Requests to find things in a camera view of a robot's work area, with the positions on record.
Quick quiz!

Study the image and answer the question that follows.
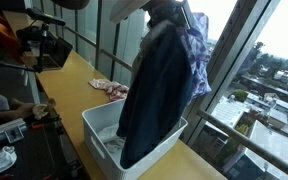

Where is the orange chair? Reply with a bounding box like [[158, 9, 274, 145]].
[[0, 13, 21, 60]]

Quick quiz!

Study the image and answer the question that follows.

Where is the pink printed garment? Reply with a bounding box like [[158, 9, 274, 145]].
[[88, 79, 129, 102]]

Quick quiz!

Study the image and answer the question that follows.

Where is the metal window railing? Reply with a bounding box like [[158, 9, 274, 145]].
[[63, 24, 288, 179]]

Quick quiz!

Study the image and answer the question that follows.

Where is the black camera on stand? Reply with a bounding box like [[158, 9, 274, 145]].
[[16, 8, 65, 72]]

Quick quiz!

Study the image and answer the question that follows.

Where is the white plastic laundry basket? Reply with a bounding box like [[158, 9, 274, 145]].
[[82, 100, 187, 180]]

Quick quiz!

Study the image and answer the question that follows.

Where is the purple patterned cloth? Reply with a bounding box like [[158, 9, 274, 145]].
[[177, 12, 211, 99]]

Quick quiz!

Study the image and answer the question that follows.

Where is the aluminium extrusion rail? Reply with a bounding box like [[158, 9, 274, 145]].
[[0, 119, 27, 144]]

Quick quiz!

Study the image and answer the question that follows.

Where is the white terry towel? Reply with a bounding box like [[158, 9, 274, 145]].
[[98, 124, 125, 153]]

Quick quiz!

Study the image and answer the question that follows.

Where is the black laptop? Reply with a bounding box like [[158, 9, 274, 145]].
[[42, 37, 73, 71]]

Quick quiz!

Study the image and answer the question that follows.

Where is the dark blue garment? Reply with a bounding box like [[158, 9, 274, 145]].
[[117, 21, 193, 169]]

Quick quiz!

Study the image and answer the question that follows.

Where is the red black clamp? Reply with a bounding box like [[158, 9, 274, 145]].
[[30, 115, 61, 132]]

